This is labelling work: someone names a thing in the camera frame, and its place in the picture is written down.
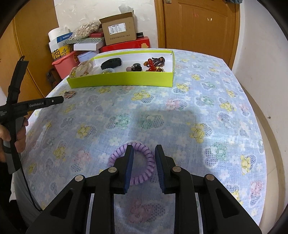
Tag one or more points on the brown wooden cabinet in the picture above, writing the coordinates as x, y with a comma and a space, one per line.
33, 45

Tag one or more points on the dark hanging object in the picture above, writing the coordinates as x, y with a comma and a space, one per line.
52, 77

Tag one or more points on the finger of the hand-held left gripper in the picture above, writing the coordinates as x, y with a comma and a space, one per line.
57, 100

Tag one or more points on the small black box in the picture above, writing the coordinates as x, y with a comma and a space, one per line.
140, 35

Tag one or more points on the bag of gold trinkets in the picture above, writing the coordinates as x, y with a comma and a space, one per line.
86, 29

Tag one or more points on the lavender plastic container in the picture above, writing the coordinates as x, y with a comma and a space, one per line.
86, 56

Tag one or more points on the flat white box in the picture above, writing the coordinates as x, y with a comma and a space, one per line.
86, 46

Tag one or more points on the person's left hand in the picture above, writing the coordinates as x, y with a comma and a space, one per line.
22, 137

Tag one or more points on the floral blue tablecloth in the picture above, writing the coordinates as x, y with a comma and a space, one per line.
180, 112

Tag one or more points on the large red box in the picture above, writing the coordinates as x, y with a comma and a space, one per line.
139, 42

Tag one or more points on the green cardboard tray box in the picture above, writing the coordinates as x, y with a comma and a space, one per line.
121, 79

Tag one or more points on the white box with blue label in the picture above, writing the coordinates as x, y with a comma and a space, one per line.
65, 37

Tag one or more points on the person's grey clothing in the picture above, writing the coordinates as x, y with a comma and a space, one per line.
22, 202

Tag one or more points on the open brown cardboard box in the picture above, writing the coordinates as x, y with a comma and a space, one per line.
119, 36

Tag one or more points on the gold hair claw clip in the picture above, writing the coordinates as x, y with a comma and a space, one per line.
81, 69

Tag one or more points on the rhinestone hair clip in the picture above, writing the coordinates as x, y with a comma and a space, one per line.
70, 94

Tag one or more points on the yellow patterned box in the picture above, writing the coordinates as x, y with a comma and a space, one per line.
63, 50

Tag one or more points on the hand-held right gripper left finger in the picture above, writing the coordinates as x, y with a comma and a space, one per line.
129, 168

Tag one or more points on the small dark red box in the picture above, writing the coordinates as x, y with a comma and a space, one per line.
96, 34

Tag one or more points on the green white striped box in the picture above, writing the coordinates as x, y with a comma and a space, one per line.
90, 40

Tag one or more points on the brown wooden door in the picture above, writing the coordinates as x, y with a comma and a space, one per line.
198, 27

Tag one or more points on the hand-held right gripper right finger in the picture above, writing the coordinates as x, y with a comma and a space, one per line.
160, 168

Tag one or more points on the pink plastic bin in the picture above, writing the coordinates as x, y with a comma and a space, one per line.
65, 65

